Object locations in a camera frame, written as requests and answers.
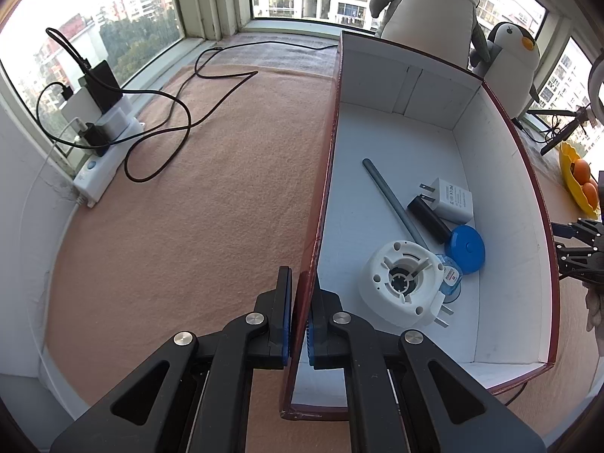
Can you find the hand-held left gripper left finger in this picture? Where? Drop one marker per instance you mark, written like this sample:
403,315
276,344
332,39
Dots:
283,321

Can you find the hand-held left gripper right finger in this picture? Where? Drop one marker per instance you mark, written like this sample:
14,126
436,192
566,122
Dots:
309,347

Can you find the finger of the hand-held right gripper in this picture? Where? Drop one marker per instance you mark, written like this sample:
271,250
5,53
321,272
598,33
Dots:
580,262
564,230

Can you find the blue round tape measure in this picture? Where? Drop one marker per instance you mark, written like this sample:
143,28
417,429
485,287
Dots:
467,247

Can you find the white square charger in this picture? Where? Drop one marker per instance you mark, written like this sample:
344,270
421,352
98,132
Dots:
453,200

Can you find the black cylindrical object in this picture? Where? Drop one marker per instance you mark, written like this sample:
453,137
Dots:
429,219

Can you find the grey rod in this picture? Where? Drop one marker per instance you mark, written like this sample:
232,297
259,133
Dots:
391,198

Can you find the red box with white interior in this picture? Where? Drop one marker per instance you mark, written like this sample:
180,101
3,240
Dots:
377,127

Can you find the person's right hand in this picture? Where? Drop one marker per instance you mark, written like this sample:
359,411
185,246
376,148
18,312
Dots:
595,311

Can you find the yellow fruit bowl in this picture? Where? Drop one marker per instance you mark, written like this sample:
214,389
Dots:
571,188

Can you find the orange fruit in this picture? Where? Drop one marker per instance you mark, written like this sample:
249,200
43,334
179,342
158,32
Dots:
581,171
590,192

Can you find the white round plug-in device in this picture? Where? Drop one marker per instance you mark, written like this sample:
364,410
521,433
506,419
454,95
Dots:
377,302

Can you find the black tripod stand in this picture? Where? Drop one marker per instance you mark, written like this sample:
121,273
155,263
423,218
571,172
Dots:
561,134

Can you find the peach blanket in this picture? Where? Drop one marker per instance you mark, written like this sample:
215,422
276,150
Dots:
188,222

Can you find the small penguin plush toy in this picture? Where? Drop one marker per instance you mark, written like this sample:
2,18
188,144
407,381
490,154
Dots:
509,71

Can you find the white power strip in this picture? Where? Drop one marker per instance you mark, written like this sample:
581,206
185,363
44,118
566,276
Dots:
94,179

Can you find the large penguin plush toy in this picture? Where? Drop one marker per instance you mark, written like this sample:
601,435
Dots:
424,9

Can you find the small white charger plug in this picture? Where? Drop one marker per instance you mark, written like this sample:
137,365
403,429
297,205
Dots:
115,120

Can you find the small black charger plug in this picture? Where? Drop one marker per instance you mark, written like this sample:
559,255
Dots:
96,134

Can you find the large black power adapter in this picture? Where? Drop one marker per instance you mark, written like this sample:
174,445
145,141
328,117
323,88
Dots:
104,87

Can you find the large white power adapter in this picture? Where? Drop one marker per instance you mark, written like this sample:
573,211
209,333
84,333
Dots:
75,108

